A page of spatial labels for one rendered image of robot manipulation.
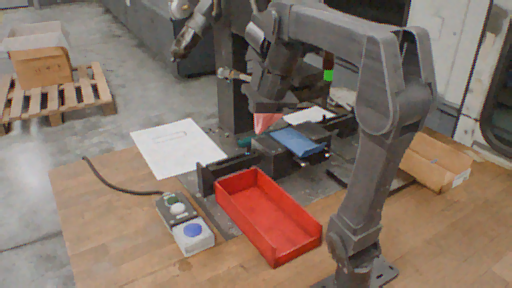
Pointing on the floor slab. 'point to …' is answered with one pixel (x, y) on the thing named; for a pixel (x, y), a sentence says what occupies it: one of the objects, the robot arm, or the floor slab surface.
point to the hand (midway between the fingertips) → (258, 129)
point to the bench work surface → (131, 221)
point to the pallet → (10, 105)
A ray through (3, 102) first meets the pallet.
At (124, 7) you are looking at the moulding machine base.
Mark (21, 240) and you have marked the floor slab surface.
